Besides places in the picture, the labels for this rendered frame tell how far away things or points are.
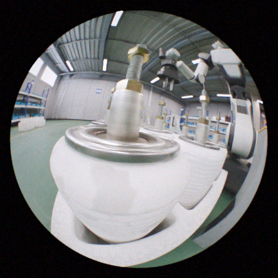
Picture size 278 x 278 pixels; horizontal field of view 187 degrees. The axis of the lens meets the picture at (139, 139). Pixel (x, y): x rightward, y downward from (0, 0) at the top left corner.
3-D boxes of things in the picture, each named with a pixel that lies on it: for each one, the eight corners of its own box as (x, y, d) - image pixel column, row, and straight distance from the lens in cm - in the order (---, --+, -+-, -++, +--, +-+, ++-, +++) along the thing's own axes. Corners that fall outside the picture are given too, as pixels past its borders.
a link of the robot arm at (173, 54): (169, 70, 58) (169, 59, 66) (183, 64, 52) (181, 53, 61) (154, 62, 53) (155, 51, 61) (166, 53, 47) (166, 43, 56)
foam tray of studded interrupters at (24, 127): (34, 128, 243) (34, 120, 242) (25, 131, 216) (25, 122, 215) (26, 128, 271) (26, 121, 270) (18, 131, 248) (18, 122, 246)
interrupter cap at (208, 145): (180, 138, 18) (181, 135, 18) (212, 146, 19) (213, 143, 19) (173, 141, 11) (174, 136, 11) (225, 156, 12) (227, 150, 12)
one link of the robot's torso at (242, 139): (223, 155, 48) (232, 108, 83) (248, 166, 49) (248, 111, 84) (226, 131, 36) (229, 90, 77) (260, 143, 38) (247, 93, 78)
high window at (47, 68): (53, 87, 766) (57, 75, 800) (40, 79, 642) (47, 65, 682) (52, 87, 771) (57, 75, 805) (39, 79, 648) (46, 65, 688)
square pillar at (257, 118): (248, 157, 698) (250, 97, 791) (253, 159, 714) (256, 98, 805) (250, 158, 642) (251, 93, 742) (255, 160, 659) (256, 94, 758)
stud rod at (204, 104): (198, 133, 15) (201, 91, 17) (203, 135, 15) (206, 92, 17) (199, 133, 14) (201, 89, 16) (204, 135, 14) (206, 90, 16)
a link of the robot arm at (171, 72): (174, 86, 52) (175, 71, 58) (184, 80, 45) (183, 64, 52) (154, 79, 48) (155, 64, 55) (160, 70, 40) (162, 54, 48)
